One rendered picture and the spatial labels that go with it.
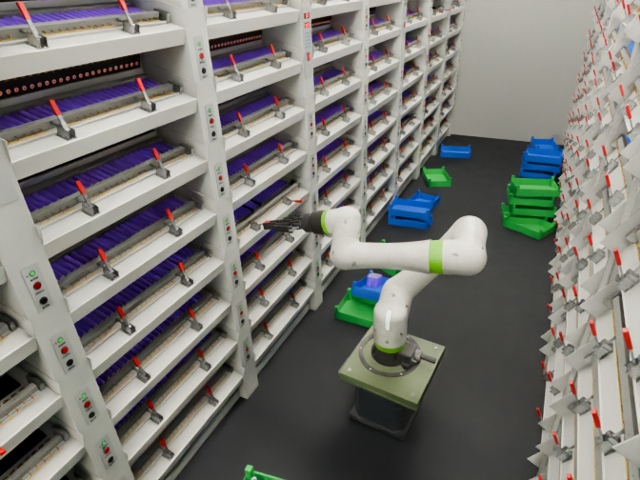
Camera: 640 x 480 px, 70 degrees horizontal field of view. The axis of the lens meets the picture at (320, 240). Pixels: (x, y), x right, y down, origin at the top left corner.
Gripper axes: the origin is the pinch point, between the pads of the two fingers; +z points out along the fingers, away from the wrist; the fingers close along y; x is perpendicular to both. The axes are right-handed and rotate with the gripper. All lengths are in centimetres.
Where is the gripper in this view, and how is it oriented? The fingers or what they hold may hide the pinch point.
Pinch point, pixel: (271, 225)
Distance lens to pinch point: 188.7
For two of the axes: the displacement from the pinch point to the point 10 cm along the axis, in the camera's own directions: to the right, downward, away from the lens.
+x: -2.6, -8.9, -3.9
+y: 4.4, -4.6, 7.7
